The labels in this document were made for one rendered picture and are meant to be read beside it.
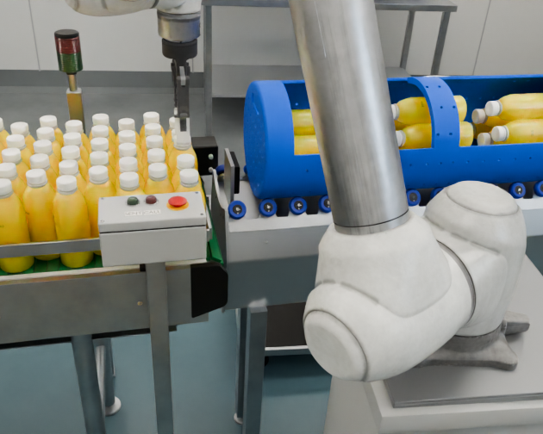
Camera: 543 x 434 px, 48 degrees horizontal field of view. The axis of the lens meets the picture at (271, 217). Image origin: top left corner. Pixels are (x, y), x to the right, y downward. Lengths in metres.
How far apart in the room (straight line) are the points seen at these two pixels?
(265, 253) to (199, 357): 1.00
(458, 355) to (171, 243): 0.56
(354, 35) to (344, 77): 0.05
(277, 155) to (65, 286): 0.54
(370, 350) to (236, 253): 0.76
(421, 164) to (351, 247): 0.75
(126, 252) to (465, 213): 0.63
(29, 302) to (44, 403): 0.98
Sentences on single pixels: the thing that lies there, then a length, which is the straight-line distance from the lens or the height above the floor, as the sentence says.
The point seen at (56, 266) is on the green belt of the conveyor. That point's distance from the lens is 1.40.
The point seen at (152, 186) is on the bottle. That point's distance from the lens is 1.33.
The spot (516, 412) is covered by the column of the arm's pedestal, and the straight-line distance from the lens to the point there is 1.04.
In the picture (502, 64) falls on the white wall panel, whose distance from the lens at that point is 5.48.
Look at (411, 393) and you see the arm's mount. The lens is 0.97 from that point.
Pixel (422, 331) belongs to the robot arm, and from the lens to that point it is 0.80.
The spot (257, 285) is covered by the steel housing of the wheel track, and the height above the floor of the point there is 0.73.
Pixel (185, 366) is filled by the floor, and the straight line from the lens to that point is 2.39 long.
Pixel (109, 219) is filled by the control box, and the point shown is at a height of 1.10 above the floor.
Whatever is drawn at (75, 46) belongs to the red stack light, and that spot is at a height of 1.23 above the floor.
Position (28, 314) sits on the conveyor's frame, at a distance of 1.43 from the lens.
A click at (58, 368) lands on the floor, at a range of 2.46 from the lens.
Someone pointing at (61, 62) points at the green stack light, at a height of 1.19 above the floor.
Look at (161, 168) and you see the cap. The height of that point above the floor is 1.10.
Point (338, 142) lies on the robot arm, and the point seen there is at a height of 1.41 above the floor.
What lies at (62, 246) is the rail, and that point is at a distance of 1.34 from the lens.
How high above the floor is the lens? 1.71
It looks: 32 degrees down
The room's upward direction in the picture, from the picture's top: 4 degrees clockwise
